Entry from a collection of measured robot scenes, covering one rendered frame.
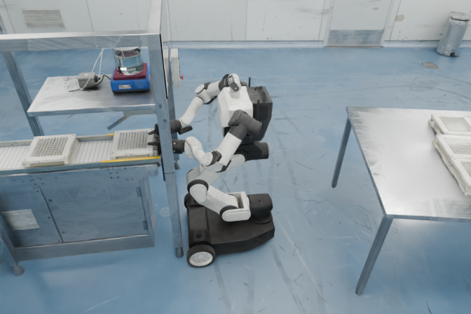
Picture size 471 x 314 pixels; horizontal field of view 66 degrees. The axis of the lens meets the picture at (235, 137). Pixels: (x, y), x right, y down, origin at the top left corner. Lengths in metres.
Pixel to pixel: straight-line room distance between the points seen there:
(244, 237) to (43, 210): 1.34
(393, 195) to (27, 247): 2.40
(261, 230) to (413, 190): 1.07
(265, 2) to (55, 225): 4.33
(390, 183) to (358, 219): 0.94
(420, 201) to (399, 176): 0.21
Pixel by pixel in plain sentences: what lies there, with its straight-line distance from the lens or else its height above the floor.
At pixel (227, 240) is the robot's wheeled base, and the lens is 2.64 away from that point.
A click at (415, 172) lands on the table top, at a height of 0.82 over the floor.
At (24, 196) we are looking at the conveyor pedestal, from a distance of 2.60.
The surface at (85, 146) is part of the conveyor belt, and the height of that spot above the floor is 0.86.
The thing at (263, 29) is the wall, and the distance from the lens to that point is 5.93.
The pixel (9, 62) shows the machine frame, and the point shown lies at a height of 1.14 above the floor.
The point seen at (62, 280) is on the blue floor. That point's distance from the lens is 2.89.
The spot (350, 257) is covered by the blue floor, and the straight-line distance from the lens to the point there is 2.91.
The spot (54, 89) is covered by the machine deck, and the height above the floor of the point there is 1.30.
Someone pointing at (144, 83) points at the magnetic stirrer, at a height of 1.35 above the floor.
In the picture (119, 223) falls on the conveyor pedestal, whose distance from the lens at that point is 2.67.
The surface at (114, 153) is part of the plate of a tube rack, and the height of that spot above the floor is 0.93.
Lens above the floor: 2.26
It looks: 36 degrees down
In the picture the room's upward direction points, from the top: 1 degrees clockwise
